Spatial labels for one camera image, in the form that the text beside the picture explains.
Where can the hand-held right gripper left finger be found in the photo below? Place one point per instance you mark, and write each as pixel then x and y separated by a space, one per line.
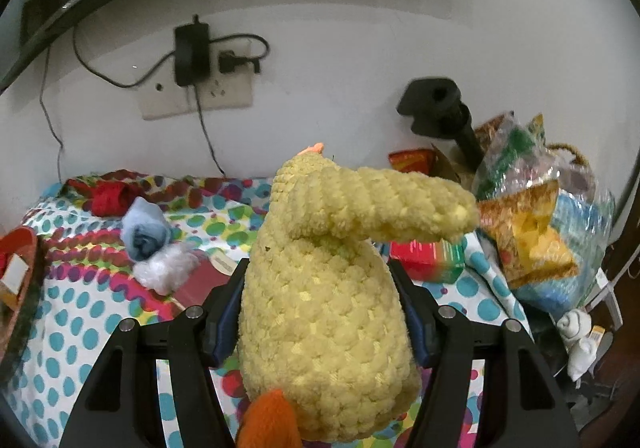
pixel 222 328

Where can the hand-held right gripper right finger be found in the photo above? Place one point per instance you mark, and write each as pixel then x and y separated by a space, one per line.
pixel 419 333

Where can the white plastic wrapper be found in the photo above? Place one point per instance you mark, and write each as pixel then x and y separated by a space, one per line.
pixel 165 270

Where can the yellow crochet duck toy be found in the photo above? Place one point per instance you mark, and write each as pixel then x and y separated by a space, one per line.
pixel 320 318

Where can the blue sock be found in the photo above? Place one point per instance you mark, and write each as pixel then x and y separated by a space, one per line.
pixel 145 228

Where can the red sock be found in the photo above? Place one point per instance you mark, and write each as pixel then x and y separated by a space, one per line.
pixel 115 198

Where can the round red tray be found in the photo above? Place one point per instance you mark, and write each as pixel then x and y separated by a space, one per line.
pixel 27 318

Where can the beige notepad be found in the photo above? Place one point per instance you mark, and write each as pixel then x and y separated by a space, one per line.
pixel 12 278

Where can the dark red booklet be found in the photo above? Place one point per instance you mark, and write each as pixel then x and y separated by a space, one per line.
pixel 200 283

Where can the red and green box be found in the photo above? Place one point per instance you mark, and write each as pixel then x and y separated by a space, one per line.
pixel 425 260

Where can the pile of snack packets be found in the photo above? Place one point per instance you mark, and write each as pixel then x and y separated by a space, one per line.
pixel 530 238

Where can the polka dot blanket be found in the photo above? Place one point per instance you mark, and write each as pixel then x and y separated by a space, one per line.
pixel 75 328

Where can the white rolled sock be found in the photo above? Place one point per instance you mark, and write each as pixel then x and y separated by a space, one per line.
pixel 580 333

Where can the red snack packet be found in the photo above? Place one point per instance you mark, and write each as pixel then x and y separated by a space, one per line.
pixel 412 161

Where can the black plug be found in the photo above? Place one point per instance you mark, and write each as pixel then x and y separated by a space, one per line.
pixel 235 63

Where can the black power adapter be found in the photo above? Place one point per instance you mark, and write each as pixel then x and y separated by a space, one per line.
pixel 191 53

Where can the beige wall outlet plate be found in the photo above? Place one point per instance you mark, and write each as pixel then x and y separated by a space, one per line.
pixel 165 103

